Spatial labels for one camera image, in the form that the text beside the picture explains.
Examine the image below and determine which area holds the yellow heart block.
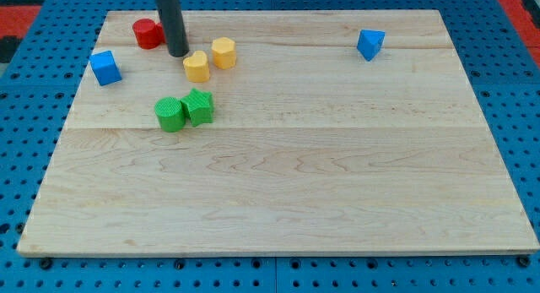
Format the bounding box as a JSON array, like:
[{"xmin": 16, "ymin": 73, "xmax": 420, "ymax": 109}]
[{"xmin": 183, "ymin": 51, "xmax": 210, "ymax": 83}]

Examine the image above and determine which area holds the red cylinder block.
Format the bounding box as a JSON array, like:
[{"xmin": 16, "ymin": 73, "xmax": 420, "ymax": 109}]
[{"xmin": 132, "ymin": 19, "xmax": 161, "ymax": 50}]

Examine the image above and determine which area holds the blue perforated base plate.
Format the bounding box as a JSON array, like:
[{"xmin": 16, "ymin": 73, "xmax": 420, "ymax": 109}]
[{"xmin": 1, "ymin": 0, "xmax": 539, "ymax": 292}]

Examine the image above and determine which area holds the blue cube block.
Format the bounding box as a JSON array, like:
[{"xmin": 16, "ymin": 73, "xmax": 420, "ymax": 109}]
[{"xmin": 89, "ymin": 51, "xmax": 122, "ymax": 86}]

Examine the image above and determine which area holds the green star block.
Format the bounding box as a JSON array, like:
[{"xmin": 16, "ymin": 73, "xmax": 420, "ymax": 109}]
[{"xmin": 180, "ymin": 88, "xmax": 214, "ymax": 127}]

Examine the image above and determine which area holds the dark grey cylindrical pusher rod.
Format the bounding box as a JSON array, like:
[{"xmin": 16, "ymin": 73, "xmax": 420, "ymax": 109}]
[{"xmin": 155, "ymin": 0, "xmax": 190, "ymax": 57}]

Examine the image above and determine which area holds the yellow hexagon block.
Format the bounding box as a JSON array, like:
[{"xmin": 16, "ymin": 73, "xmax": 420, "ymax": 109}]
[{"xmin": 211, "ymin": 37, "xmax": 236, "ymax": 69}]

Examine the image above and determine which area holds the green cylinder block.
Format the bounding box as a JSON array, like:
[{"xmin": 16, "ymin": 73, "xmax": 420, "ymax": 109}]
[{"xmin": 154, "ymin": 97, "xmax": 186, "ymax": 133}]

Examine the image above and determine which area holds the red block behind rod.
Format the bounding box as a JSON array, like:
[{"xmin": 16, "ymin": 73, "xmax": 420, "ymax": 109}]
[{"xmin": 156, "ymin": 22, "xmax": 166, "ymax": 44}]

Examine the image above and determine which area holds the blue triangular prism block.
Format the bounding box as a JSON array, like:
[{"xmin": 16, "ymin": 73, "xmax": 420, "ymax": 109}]
[{"xmin": 357, "ymin": 30, "xmax": 386, "ymax": 62}]

